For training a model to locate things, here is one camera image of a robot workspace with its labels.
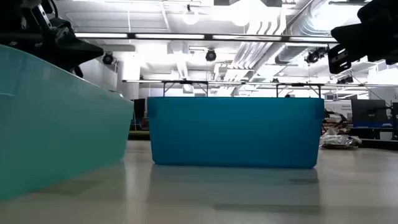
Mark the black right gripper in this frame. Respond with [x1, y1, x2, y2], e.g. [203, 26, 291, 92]
[327, 17, 398, 75]

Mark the clear plastic candy container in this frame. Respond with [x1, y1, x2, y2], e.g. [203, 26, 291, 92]
[320, 126, 363, 151]

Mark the black ceiling spotlight cluster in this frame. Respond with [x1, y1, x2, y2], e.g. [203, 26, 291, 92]
[304, 45, 330, 65]

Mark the white printed sign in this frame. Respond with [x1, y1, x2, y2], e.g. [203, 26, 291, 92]
[325, 101, 352, 121]

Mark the black ceiling track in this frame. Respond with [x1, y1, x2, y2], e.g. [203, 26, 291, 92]
[328, 0, 371, 6]

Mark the large black monitor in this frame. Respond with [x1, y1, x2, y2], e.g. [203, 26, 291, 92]
[351, 99, 388, 128]

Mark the black desk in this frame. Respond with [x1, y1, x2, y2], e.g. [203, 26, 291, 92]
[351, 126, 398, 150]

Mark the teal green plastic bin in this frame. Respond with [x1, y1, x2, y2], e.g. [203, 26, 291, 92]
[0, 43, 134, 202]

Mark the small black monitor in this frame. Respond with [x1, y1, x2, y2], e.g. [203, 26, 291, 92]
[133, 98, 146, 131]

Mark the white globe lamp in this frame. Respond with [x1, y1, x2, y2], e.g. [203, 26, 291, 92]
[182, 4, 200, 26]

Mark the blue plastic bin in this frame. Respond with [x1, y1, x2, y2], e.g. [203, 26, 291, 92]
[146, 96, 325, 170]

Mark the black bracket frame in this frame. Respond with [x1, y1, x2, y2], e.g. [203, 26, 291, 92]
[162, 80, 209, 97]
[275, 82, 322, 98]

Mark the silver ventilation duct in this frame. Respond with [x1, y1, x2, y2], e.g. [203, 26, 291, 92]
[275, 0, 361, 65]

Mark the thin rail with light strips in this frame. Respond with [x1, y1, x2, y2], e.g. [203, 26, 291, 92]
[123, 79, 398, 88]

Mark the black rail with light strips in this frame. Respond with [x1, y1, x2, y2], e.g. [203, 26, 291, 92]
[74, 32, 338, 44]

